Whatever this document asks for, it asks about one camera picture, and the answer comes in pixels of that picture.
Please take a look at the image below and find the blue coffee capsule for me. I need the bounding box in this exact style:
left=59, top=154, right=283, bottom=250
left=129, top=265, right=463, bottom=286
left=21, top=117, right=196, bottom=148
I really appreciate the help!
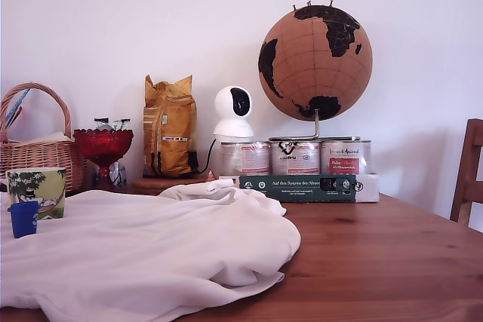
left=7, top=201, right=40, bottom=239

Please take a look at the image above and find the yellow coffee bag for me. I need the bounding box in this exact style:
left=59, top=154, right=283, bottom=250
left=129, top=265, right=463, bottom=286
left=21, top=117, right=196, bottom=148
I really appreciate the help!
left=142, top=75, right=198, bottom=179

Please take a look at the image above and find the green illustrated coffee cup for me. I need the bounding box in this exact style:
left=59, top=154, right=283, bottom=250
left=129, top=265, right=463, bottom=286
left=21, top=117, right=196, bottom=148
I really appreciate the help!
left=0, top=167, right=67, bottom=222

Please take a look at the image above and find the silver can red label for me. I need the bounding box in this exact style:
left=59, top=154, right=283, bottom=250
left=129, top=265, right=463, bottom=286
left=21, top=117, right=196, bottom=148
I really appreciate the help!
left=219, top=141, right=272, bottom=177

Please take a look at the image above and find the silver can black logo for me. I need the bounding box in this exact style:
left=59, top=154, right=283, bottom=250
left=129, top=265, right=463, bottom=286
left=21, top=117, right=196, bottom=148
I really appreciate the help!
left=270, top=140, right=321, bottom=176

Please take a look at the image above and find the green cardboard can tray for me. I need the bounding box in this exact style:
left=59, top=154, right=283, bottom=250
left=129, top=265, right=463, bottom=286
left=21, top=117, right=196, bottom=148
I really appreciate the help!
left=218, top=173, right=380, bottom=204

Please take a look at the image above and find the metal globe stand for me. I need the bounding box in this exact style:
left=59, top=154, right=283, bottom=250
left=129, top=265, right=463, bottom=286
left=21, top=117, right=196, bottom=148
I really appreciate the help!
left=268, top=108, right=361, bottom=143

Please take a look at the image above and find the cork globe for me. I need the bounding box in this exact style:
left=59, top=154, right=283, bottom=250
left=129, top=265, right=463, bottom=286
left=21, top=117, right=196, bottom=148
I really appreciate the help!
left=257, top=4, right=374, bottom=123

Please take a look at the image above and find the silver can script label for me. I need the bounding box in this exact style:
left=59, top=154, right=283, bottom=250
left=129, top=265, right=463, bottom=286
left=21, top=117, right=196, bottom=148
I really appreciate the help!
left=319, top=140, right=373, bottom=176

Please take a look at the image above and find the white sachets bundle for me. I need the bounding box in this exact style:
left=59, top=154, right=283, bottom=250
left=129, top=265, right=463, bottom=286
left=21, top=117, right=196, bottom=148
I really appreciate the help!
left=94, top=118, right=131, bottom=133

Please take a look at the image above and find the red glass footed bowl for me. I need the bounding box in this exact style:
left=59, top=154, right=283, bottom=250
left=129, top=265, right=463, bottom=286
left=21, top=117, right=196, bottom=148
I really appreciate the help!
left=72, top=127, right=134, bottom=189

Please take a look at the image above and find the white cloth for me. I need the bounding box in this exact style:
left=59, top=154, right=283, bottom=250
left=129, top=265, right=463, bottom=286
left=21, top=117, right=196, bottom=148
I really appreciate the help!
left=0, top=179, right=303, bottom=322

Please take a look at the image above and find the blue pen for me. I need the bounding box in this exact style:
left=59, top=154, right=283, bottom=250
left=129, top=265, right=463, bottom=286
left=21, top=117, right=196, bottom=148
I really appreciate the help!
left=2, top=87, right=32, bottom=127

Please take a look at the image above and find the red pen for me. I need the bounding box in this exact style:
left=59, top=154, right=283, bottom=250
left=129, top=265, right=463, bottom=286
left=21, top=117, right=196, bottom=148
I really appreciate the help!
left=5, top=106, right=24, bottom=129

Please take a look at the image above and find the wooden chair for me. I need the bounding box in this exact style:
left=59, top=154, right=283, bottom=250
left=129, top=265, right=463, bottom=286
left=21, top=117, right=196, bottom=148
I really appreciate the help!
left=449, top=118, right=483, bottom=231

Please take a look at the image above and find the white dome security camera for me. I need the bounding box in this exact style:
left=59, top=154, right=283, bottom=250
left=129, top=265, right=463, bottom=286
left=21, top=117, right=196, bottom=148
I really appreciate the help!
left=211, top=85, right=255, bottom=139

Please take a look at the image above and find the black power cable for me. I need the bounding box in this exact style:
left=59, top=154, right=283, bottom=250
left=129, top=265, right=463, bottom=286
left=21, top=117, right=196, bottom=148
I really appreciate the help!
left=197, top=136, right=217, bottom=176

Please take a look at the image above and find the wicker basket with handle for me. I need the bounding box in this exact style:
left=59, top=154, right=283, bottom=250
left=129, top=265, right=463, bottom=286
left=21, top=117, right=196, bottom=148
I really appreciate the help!
left=0, top=81, right=90, bottom=193

